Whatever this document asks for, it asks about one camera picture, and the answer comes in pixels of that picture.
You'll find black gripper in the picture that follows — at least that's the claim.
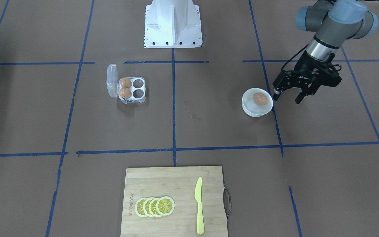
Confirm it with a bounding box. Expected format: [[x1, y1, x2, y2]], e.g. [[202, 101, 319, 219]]
[[272, 51, 342, 104]]

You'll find brown egg from bowl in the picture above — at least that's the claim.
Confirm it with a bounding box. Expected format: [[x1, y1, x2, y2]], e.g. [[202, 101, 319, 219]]
[[253, 93, 268, 106]]

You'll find clear plastic egg box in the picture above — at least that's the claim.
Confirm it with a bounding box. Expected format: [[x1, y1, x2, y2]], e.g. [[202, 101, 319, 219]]
[[106, 64, 146, 104]]

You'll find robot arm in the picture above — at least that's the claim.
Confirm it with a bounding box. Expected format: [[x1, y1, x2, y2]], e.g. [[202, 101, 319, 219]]
[[272, 0, 379, 104]]

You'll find brown egg back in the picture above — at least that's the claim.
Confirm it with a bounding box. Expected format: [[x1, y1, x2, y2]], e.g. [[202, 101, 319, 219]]
[[119, 77, 132, 88]]

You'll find white bowl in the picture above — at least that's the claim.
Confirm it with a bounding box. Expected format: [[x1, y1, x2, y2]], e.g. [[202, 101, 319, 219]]
[[242, 88, 273, 118]]

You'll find bamboo cutting board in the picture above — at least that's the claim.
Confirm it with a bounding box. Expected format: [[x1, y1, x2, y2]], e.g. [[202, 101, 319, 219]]
[[120, 166, 228, 237]]

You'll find yellow plastic knife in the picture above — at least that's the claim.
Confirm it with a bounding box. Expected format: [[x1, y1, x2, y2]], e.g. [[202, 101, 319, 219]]
[[194, 177, 205, 235]]

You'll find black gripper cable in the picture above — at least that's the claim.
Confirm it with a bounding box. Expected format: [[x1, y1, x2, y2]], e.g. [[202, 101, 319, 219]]
[[281, 44, 309, 73]]

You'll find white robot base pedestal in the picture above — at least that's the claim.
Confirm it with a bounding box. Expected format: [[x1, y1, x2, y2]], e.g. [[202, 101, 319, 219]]
[[143, 0, 203, 48]]

